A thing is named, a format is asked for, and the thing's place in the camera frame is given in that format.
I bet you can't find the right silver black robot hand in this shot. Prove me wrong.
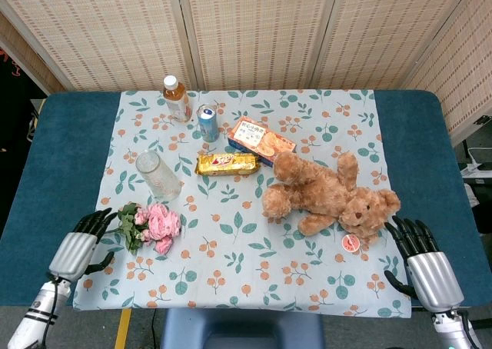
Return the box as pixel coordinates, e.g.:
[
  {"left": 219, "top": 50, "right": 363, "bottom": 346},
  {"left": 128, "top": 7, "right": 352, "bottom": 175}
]
[{"left": 384, "top": 215, "right": 465, "bottom": 310}]

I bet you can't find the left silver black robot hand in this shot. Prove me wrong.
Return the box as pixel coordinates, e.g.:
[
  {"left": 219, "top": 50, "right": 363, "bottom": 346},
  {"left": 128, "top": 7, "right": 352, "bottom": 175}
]
[{"left": 48, "top": 208, "right": 118, "bottom": 283}]

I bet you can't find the pink flower bouquet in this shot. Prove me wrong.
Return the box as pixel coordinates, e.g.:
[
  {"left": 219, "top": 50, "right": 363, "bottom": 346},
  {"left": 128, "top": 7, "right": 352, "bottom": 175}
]
[{"left": 104, "top": 202, "right": 182, "bottom": 256}]

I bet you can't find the clear glass vase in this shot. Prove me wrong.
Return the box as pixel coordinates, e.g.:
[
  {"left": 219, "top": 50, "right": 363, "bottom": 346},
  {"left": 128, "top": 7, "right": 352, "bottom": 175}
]
[{"left": 135, "top": 149, "right": 183, "bottom": 203}]

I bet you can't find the small pink cup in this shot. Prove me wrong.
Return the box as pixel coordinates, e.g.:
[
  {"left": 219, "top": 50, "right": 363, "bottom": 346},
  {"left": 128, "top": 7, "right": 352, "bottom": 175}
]
[{"left": 341, "top": 234, "right": 361, "bottom": 253}]

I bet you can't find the brown teddy bear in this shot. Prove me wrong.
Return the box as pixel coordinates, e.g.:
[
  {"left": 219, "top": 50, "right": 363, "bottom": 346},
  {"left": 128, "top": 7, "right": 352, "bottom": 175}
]
[{"left": 261, "top": 150, "right": 402, "bottom": 245}]

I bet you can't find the floral patterned tablecloth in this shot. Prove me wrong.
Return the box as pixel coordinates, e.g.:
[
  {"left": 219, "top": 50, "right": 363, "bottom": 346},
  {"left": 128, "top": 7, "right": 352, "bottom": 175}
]
[{"left": 71, "top": 89, "right": 413, "bottom": 320}]

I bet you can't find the yellow snack packet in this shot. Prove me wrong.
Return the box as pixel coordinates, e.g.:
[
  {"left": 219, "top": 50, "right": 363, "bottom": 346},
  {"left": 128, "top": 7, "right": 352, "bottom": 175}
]
[{"left": 194, "top": 151, "right": 262, "bottom": 178}]

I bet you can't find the tea bottle white cap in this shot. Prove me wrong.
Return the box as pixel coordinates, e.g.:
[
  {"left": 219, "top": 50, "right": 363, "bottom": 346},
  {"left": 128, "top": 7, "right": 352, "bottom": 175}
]
[{"left": 162, "top": 75, "right": 193, "bottom": 124}]

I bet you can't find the blue drink can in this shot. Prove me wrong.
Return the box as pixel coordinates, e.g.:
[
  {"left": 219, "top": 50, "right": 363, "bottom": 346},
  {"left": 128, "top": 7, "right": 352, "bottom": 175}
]
[{"left": 196, "top": 103, "right": 221, "bottom": 144}]

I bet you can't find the orange biscuit box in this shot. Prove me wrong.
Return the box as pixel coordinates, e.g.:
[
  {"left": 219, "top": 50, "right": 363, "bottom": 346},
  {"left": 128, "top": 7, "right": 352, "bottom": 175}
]
[{"left": 226, "top": 115, "right": 298, "bottom": 168}]

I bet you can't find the woven folding screen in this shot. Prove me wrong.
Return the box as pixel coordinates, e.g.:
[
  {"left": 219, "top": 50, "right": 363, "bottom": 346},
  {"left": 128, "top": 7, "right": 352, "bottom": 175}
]
[{"left": 0, "top": 0, "right": 492, "bottom": 147}]

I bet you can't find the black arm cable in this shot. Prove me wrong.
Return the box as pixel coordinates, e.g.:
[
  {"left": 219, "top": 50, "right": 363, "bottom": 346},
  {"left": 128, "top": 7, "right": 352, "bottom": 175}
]
[{"left": 23, "top": 274, "right": 62, "bottom": 329}]

